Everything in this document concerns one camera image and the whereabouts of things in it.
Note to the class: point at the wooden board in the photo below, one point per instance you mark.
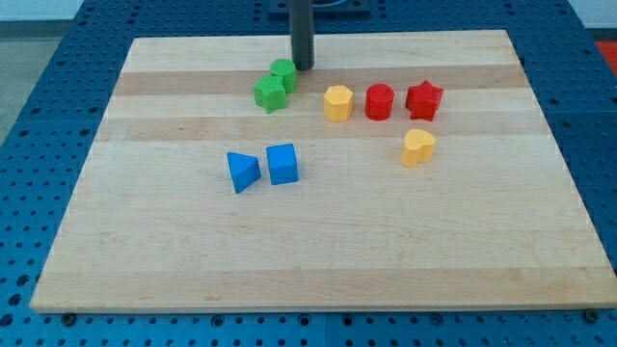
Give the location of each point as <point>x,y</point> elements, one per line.
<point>494,221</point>

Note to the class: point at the yellow heart block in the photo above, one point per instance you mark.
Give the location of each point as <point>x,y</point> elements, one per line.
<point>418,147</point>

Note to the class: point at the red cylinder block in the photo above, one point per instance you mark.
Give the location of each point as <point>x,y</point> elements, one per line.
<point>378,102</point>

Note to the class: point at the yellow hexagon block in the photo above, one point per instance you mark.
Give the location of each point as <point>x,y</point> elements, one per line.
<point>338,103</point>

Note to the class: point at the red star block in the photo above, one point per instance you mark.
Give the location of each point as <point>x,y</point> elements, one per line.
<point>423,101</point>

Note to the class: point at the green cylinder block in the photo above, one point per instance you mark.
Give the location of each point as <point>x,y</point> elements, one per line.
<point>285,69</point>

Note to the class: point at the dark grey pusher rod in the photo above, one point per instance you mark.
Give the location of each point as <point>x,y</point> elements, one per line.
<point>301,33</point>

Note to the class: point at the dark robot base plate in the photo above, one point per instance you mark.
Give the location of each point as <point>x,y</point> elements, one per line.
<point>280,8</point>

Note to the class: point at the blue cube block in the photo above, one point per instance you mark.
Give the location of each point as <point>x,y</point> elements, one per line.
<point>282,164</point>

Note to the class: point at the green star block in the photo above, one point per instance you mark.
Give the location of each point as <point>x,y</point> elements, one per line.
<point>270,93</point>

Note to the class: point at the blue triangle block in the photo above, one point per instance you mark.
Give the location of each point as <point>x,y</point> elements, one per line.
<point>244,170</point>

